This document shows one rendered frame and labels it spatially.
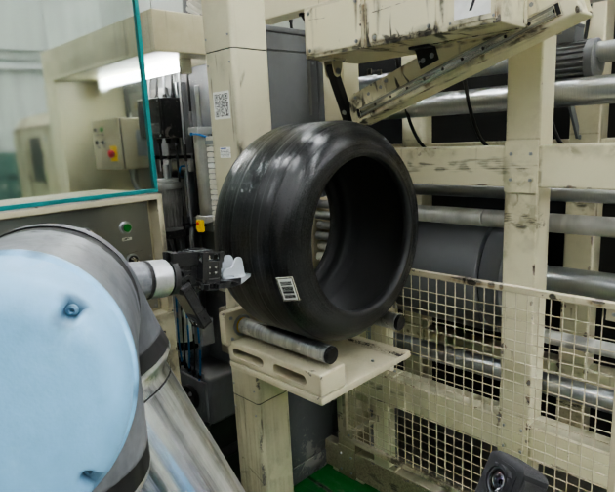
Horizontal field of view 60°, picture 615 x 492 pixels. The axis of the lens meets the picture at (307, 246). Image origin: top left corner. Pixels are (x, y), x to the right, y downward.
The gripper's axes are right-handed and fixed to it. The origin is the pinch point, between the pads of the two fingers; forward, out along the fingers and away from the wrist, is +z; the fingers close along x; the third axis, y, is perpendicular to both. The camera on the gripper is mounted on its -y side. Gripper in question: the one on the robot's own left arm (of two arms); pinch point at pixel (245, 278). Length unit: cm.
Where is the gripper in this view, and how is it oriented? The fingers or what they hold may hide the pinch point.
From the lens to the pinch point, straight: 121.4
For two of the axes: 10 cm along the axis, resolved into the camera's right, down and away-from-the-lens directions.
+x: -7.1, -1.1, 7.0
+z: 7.0, -0.5, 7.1
